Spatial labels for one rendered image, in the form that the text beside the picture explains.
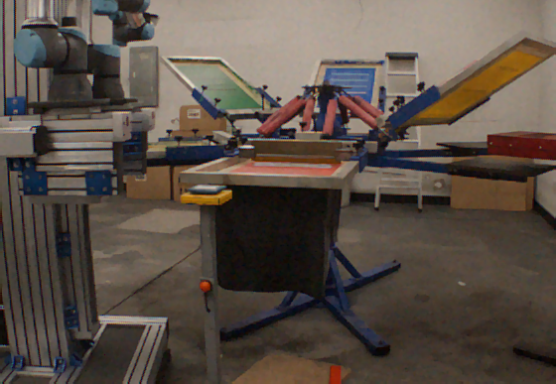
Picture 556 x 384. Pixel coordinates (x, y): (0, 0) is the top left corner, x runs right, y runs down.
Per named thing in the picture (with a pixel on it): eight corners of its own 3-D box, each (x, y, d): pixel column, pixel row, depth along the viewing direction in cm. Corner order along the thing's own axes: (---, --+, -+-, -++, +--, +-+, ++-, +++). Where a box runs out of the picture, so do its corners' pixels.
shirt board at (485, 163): (556, 181, 254) (557, 165, 253) (531, 192, 226) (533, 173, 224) (347, 158, 346) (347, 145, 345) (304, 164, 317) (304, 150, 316)
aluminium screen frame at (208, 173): (343, 189, 185) (344, 178, 184) (180, 183, 198) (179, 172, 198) (365, 161, 260) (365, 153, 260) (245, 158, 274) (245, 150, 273)
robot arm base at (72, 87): (41, 101, 165) (41, 70, 163) (57, 100, 180) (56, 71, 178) (84, 99, 166) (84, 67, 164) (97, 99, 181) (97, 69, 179)
